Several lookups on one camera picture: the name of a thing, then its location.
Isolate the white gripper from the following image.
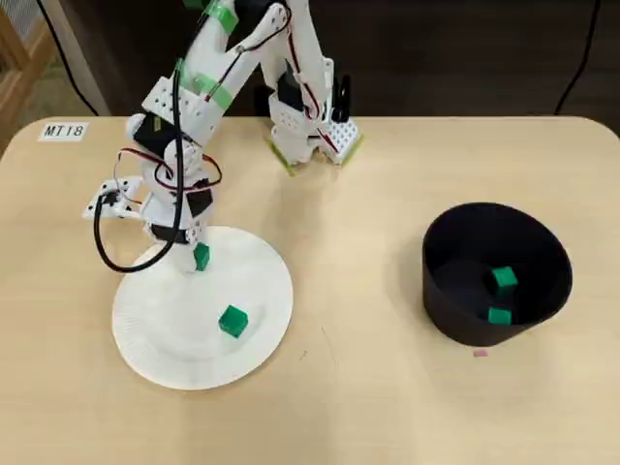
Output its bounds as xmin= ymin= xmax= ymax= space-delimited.
xmin=139 ymin=186 xmax=217 ymax=276

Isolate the white round plate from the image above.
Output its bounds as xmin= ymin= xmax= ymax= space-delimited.
xmin=111 ymin=225 xmax=295 ymax=391

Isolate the red white servo wire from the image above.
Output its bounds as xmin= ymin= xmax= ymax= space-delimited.
xmin=285 ymin=28 xmax=343 ymax=156

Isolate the white MT18 label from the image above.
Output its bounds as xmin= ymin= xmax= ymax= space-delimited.
xmin=37 ymin=120 xmax=90 ymax=142

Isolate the green tape band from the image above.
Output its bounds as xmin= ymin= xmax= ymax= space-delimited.
xmin=173 ymin=57 xmax=236 ymax=110
xmin=202 ymin=2 xmax=241 ymax=35

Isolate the light green tape strip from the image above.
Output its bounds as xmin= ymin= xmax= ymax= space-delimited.
xmin=338 ymin=135 xmax=365 ymax=169
xmin=263 ymin=138 xmax=297 ymax=178

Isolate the wooden framed partition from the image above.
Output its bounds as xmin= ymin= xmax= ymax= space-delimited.
xmin=0 ymin=0 xmax=54 ymax=161

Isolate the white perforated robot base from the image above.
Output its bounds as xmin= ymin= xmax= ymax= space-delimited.
xmin=268 ymin=118 xmax=363 ymax=169

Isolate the thin black cable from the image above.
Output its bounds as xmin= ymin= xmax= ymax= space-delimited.
xmin=554 ymin=0 xmax=605 ymax=116
xmin=39 ymin=0 xmax=97 ymax=110

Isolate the red black servo wire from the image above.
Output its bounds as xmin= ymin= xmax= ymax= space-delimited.
xmin=113 ymin=147 xmax=224 ymax=195

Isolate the black round pot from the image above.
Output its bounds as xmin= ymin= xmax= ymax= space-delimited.
xmin=420 ymin=201 xmax=574 ymax=348

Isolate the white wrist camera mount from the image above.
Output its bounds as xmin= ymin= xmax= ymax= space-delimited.
xmin=80 ymin=174 xmax=144 ymax=222

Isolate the thick black camera cable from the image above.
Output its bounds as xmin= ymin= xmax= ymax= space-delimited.
xmin=91 ymin=0 xmax=243 ymax=273

